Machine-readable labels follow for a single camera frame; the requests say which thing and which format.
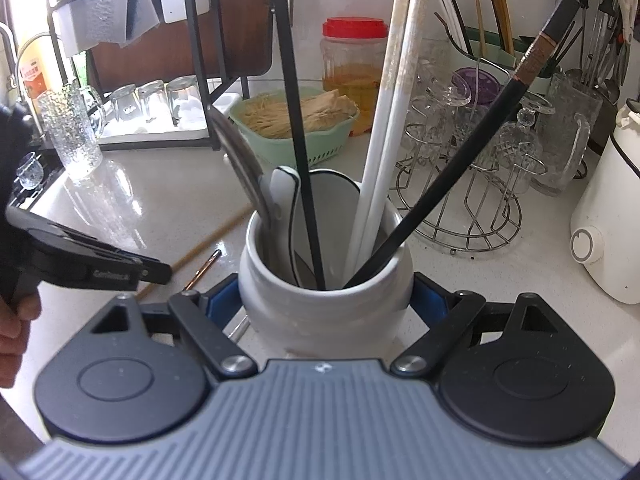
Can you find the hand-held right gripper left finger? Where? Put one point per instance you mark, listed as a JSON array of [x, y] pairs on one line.
[[220, 302]]

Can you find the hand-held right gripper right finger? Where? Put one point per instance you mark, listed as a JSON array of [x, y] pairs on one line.
[[432, 305]]

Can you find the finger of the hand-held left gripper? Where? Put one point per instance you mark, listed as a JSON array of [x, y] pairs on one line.
[[155, 271]]

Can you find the wooden chopstick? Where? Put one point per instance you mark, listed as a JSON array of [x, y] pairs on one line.
[[200, 250]]

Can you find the white ceramic mug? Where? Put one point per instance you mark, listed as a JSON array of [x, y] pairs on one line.
[[325, 310]]

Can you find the white ceramic spoon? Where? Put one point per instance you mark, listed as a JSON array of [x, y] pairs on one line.
[[285, 200]]

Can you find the steel spoon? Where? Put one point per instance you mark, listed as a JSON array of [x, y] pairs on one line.
[[245, 170]]

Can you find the plain black chopstick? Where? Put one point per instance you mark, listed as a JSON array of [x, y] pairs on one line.
[[295, 110]]

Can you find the black chopstick brown band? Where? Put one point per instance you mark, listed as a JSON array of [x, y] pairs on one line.
[[497, 105]]

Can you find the set of hanging kitchen utensils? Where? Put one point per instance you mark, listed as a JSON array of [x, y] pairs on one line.
[[595, 20]]

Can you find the person's left hand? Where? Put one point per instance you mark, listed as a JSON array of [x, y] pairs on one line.
[[15, 340]]

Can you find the black sink drain rack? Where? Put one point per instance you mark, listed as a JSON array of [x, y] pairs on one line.
[[45, 180]]

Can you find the small stemmed glass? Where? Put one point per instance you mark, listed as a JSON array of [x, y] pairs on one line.
[[30, 170]]

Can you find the tall textured glass pitcher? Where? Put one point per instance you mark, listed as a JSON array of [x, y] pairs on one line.
[[67, 130]]

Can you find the white drip tray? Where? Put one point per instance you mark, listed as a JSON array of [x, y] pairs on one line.
[[150, 132]]

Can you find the clear glass tumbler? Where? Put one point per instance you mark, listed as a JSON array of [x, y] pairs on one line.
[[184, 102], [152, 102], [122, 105]]

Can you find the green plastic basket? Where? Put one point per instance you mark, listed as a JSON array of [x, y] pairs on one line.
[[330, 150]]

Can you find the clear crystal goblet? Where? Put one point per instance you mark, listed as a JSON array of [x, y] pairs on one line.
[[520, 140], [440, 90]]

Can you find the yellow detergent jug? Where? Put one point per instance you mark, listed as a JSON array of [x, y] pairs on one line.
[[37, 70]]

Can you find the dried noodles bundle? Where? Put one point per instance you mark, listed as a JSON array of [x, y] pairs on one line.
[[280, 115]]

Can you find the white electric pot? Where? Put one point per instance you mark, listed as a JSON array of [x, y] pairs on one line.
[[610, 210]]

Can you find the black metal dish rack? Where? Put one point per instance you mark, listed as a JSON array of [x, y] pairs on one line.
[[199, 60]]

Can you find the ribbed glass pitcher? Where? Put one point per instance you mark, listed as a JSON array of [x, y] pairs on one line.
[[570, 135]]

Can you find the small chrome faucet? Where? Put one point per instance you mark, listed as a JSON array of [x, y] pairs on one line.
[[30, 42]]

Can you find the clear glass jar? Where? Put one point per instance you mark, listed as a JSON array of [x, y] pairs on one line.
[[425, 60]]

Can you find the green utensil holder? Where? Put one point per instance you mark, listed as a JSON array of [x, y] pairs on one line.
[[500, 60]]

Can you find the red-lid plastic jar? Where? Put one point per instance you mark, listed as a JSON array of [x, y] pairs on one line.
[[350, 60]]

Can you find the brown wooden cutting board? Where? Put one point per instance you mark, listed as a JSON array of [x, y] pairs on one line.
[[235, 25]]

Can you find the gray patterned cloth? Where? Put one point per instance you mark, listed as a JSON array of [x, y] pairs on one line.
[[115, 5]]

